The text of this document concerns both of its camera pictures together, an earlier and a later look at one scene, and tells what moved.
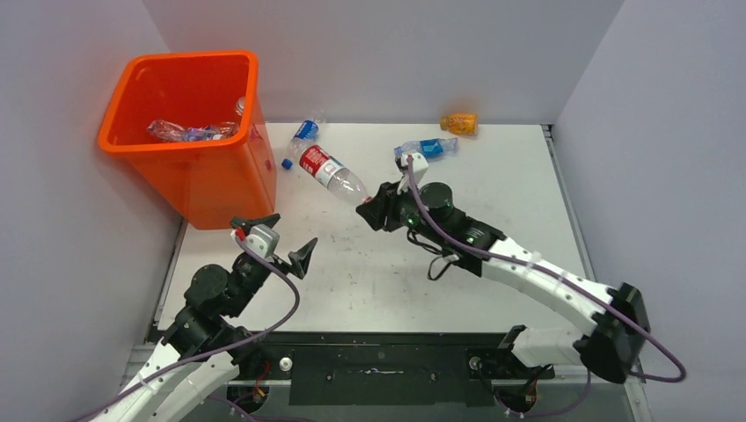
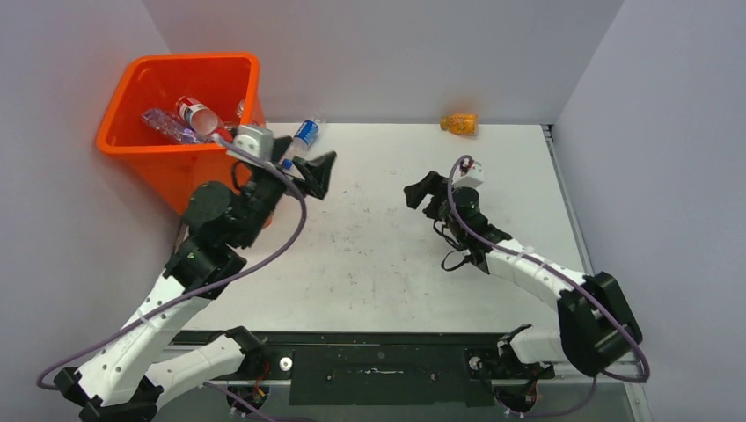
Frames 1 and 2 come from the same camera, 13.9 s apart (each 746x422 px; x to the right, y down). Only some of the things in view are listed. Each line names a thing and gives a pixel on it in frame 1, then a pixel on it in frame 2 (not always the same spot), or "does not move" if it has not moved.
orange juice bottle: [460, 123] does not move
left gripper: [299, 258] -> [314, 172]
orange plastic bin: [224, 183] does not move
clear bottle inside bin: [240, 105] does not move
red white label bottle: [335, 175] -> [197, 116]
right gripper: [381, 210] -> [435, 185]
